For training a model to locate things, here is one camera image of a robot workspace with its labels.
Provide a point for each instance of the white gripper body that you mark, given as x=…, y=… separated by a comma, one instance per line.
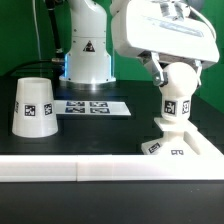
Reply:
x=138, y=26

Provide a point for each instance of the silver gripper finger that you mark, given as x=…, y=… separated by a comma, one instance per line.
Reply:
x=154, y=68
x=198, y=70

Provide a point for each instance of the white lamp bulb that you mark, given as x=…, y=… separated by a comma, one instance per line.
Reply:
x=176, y=95

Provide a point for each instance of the white lamp base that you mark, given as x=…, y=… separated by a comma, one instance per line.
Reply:
x=172, y=142

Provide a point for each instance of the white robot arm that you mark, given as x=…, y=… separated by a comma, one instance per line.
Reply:
x=88, y=64

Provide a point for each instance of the white lamp shade cone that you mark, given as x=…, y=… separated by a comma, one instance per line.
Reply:
x=34, y=112

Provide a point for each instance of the white tag sheet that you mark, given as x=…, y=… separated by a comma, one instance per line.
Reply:
x=107, y=108

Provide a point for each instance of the white L-shaped wall fence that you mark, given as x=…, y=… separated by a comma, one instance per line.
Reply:
x=206, y=164

